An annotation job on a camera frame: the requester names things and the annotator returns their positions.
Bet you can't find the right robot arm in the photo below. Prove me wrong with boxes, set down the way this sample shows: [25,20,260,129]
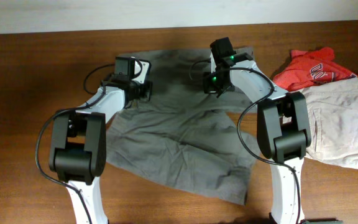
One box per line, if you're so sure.
[203,37,311,223]

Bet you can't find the grey-green shorts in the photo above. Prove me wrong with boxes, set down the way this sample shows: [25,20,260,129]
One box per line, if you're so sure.
[107,49,259,205]

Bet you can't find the red t-shirt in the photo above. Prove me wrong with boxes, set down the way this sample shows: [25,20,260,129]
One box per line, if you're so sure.
[273,47,358,91]

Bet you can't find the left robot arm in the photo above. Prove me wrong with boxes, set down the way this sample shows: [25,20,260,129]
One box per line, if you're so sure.
[48,57,152,223]

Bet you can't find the beige shorts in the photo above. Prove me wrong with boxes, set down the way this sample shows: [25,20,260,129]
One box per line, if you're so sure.
[299,78,358,169]

